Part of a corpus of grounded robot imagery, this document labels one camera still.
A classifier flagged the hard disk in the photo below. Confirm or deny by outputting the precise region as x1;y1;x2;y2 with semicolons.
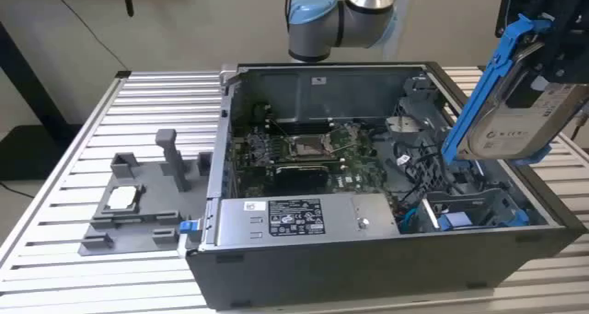
440;12;589;168

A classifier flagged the disk bay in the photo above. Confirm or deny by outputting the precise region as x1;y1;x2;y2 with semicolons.
421;160;549;233

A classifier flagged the grey metal drive cage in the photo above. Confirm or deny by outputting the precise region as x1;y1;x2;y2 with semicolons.
385;75;467;190

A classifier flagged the green motherboard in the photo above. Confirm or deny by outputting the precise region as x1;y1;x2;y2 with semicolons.
232;120;397;198

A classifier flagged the CPU socket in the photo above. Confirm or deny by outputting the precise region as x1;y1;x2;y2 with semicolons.
283;134;341;162

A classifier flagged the black graphics card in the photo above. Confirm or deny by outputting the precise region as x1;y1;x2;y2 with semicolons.
273;164;332;195

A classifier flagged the black open PC case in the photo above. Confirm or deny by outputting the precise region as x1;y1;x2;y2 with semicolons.
177;61;589;311

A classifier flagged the silver power supply unit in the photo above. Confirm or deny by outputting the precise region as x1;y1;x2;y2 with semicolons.
215;193;400;251

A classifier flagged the grey parts rack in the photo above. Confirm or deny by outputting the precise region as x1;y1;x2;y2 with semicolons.
79;128;216;258

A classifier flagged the silver CPU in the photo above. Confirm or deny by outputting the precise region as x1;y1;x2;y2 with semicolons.
105;186;141;210

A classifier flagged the green RAM stick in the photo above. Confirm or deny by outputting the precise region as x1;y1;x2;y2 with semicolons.
112;216;160;224

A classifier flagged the black monitor stand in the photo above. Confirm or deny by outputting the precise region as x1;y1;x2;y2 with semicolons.
0;20;81;182

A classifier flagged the black wire with white tag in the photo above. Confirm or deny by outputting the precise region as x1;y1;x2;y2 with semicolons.
388;139;444;204

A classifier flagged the blue wire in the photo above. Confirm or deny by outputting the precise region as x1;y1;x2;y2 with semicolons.
399;205;421;234

